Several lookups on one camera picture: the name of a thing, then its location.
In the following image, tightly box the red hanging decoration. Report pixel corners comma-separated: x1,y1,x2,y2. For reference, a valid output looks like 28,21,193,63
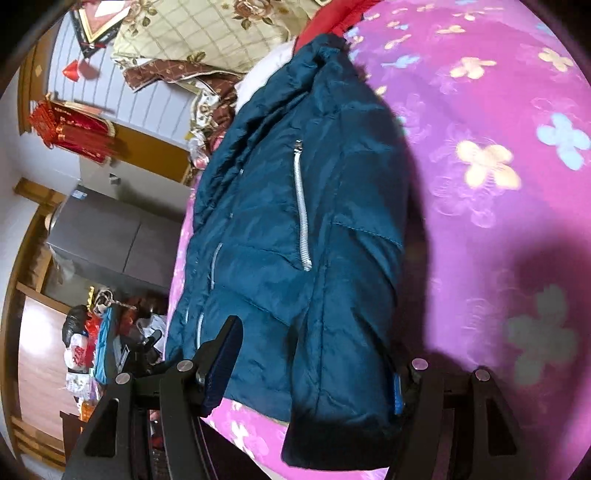
29,95,121,165

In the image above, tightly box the teal quilted down jacket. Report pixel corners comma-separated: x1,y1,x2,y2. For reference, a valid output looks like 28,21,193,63
165,35,409,471

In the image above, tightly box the cream rose pattern quilt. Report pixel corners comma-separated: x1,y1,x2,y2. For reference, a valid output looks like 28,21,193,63
111,0,327,73

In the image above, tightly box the pink floral bed sheet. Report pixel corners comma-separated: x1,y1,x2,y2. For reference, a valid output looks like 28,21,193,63
165,0,591,480

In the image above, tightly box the clutter pile on floor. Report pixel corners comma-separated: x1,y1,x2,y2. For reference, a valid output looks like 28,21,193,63
62,286,167,421

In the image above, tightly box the white folded cloth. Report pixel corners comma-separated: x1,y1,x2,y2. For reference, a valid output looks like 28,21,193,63
235,40,296,112

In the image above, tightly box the red garment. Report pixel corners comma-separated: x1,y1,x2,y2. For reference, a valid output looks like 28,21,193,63
294,0,380,52

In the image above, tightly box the brown patterned quilt edge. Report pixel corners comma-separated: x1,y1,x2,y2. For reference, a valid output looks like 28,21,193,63
123,59,243,151

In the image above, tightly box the grey cabinet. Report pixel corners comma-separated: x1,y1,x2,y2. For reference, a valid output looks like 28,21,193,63
46,159,190,295

